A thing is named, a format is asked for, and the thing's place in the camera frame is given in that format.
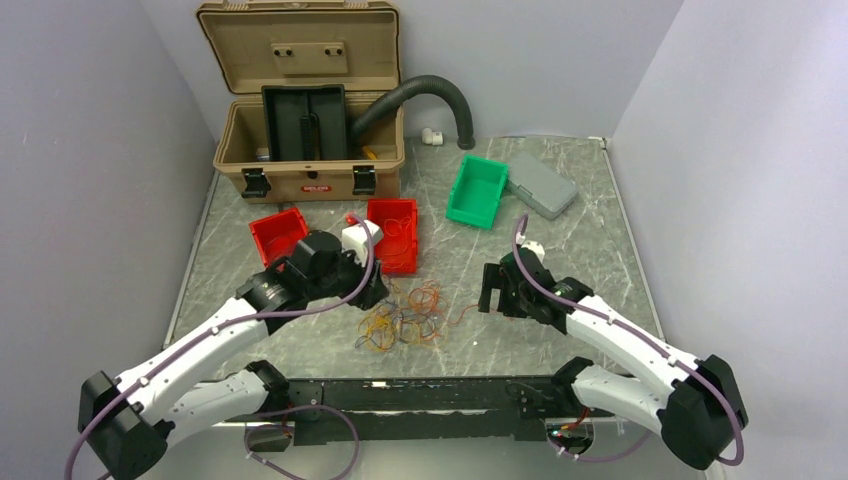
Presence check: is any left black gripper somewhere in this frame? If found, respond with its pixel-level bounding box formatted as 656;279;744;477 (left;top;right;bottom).
306;240;390;310

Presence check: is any orange cable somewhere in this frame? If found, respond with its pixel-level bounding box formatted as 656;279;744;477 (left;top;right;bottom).
378;215;482;346

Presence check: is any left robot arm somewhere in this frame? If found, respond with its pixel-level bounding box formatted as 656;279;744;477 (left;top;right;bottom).
72;220;389;479

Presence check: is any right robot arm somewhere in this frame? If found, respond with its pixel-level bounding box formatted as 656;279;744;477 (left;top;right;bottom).
478;256;748;470

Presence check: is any red bin centre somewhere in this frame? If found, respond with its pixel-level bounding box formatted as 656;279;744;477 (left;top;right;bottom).
367;198;419;275

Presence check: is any red bin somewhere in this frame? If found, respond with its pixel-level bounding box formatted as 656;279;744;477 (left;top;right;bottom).
249;207;309;267
367;198;419;275

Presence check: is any green plastic bin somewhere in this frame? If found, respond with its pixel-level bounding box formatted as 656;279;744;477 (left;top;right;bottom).
445;155;509;230

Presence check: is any red bin left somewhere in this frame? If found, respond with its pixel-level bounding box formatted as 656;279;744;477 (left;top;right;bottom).
249;207;309;267

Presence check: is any grey plastic case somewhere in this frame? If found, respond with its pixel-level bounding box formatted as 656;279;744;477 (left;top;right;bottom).
506;152;578;220

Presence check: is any yellow tool in toolbox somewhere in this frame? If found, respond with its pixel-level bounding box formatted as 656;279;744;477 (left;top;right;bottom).
362;147;378;160

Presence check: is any white pipe fitting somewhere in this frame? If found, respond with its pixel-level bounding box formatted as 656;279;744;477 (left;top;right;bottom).
421;128;444;146

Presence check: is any black toolbox tray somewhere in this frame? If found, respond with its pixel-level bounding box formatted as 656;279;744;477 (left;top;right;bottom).
261;84;348;162

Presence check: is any tan open toolbox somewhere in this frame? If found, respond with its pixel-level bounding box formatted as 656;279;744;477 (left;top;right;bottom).
196;1;405;204

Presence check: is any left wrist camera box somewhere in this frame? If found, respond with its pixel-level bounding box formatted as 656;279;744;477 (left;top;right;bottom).
340;214;383;263

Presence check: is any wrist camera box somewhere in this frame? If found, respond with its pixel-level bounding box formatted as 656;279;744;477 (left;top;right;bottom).
517;240;546;263
340;214;383;263

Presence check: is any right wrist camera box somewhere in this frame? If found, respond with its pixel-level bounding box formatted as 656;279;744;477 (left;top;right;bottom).
517;240;546;263

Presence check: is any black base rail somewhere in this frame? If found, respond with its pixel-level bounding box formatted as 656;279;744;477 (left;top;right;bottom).
235;376;584;446

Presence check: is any black corrugated hose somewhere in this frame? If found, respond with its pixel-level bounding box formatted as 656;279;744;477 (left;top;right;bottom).
349;74;477;152

